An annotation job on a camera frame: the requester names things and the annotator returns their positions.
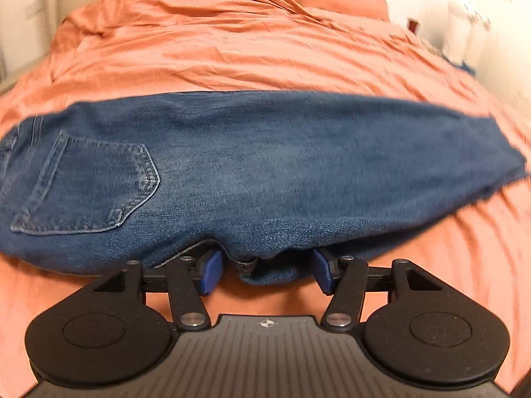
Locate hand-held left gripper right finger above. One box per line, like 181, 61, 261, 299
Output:
312, 248, 444, 329

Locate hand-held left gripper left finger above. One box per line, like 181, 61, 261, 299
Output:
94, 248, 225, 331

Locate blue denim pants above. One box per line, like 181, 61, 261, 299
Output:
0, 90, 529, 287

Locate orange bed cover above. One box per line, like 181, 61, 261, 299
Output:
0, 0, 531, 398

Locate white bedside object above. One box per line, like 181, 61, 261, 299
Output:
442, 0, 496, 64

